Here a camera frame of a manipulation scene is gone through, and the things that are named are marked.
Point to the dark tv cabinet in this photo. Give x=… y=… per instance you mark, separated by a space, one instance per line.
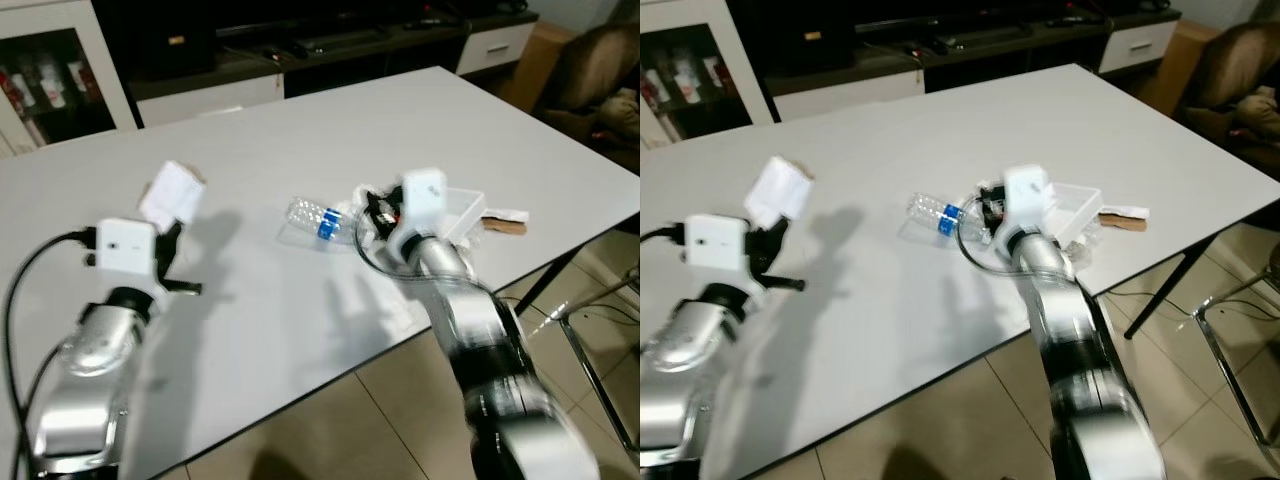
x=1000 y=55
x=400 y=50

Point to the brown armchair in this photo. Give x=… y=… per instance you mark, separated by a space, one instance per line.
x=590 y=75
x=1235 y=70

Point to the black box with label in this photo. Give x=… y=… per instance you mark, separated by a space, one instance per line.
x=812 y=50
x=170 y=55

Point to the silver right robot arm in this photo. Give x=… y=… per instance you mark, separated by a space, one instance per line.
x=1085 y=350
x=485 y=345

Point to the brown cardboard box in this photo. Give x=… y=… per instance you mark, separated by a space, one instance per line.
x=530 y=65
x=1165 y=65

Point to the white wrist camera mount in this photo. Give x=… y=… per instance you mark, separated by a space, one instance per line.
x=1028 y=200
x=422 y=200
x=716 y=243
x=128 y=245

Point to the metal frame chair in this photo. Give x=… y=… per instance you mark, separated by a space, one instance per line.
x=1225 y=360
x=590 y=370

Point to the white glass door cabinet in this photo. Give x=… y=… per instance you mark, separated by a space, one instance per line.
x=745 y=60
x=112 y=60

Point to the white paper carton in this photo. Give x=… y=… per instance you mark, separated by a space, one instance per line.
x=172 y=195
x=778 y=190

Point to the clear plastic food container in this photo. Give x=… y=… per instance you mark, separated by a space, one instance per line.
x=462 y=208
x=1075 y=205

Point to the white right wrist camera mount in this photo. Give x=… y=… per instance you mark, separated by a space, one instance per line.
x=422 y=200
x=1028 y=200

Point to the brown and white paper wrapper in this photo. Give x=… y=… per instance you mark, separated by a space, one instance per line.
x=505 y=222
x=1122 y=218

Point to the white table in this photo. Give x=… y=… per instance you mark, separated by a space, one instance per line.
x=300 y=130
x=920 y=130

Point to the wide white cabinet drawer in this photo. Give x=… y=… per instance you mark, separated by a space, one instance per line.
x=845 y=96
x=210 y=100

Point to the clear bottle with blue label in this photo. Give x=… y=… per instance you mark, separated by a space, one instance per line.
x=932 y=214
x=315 y=220

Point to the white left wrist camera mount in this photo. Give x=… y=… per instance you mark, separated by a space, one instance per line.
x=716 y=243
x=128 y=245

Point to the small white cabinet drawer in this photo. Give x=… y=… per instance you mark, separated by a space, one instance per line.
x=495 y=47
x=1137 y=44

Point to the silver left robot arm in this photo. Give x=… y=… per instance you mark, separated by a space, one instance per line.
x=92 y=345
x=690 y=345

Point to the black remote control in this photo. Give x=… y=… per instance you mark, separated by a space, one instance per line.
x=320 y=45
x=932 y=44

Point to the white and red bottle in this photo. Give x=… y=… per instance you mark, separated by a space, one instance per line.
x=686 y=82
x=50 y=85

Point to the black table leg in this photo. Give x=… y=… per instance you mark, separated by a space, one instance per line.
x=545 y=283
x=1165 y=290

